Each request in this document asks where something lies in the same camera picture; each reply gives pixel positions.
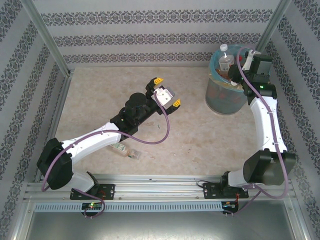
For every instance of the aluminium side rail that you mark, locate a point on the aluminium side rail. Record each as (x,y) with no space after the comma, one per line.
(58,112)

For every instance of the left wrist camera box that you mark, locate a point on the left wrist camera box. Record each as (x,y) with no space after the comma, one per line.
(165,96)

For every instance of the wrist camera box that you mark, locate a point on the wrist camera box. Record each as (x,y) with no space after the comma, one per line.
(165,96)
(247,62)

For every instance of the grey metal panel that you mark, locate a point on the grey metal panel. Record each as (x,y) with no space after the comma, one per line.
(155,225)

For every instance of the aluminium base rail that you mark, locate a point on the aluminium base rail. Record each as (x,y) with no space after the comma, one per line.
(155,186)

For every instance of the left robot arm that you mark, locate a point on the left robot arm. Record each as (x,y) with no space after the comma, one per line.
(87,142)

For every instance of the small circuit board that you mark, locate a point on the small circuit board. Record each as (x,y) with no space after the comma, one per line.
(228,205)

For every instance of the clear bottle red white label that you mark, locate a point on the clear bottle red white label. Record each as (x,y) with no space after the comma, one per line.
(225,62)

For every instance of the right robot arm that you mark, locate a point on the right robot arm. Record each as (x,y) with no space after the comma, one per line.
(265,125)

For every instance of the aluminium frame post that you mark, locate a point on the aluminium frame post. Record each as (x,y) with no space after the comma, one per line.
(47,37)
(273,22)

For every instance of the circuit board with green light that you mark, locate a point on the circuit board with green light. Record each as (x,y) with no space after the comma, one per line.
(92,205)

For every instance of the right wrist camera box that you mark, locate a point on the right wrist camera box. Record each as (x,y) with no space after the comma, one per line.
(247,62)

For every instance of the clear bottle green white label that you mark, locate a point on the clear bottle green white label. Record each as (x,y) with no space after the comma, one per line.
(130,153)

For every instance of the grey plastic bin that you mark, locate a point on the grey plastic bin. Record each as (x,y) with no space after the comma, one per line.
(222,102)

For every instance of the cola bottle red label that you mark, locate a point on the cola bottle red label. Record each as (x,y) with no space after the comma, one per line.
(240,58)

